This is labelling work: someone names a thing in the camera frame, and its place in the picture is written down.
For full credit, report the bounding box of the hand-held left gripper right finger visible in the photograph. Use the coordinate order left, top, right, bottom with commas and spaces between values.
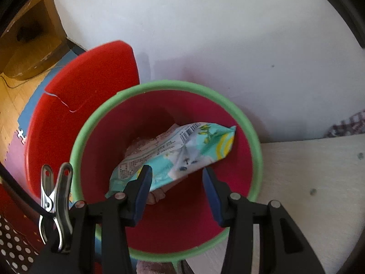
202, 166, 326, 274

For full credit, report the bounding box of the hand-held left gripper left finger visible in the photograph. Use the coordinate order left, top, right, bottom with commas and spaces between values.
30, 164, 153, 274

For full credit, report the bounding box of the red bucket with green rim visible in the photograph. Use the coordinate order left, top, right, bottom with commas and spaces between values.
70, 80, 263, 263

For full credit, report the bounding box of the teal wet wipes pack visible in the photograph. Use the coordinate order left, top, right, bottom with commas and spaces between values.
105, 122, 237, 199

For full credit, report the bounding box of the metal spring clip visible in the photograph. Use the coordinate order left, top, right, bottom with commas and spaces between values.
38, 162, 74, 254

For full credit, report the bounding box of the red bin lid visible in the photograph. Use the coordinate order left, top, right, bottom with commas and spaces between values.
24, 40, 141, 203

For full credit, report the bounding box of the black polka dot cloth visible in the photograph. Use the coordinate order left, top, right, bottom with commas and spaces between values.
0, 211, 40, 274

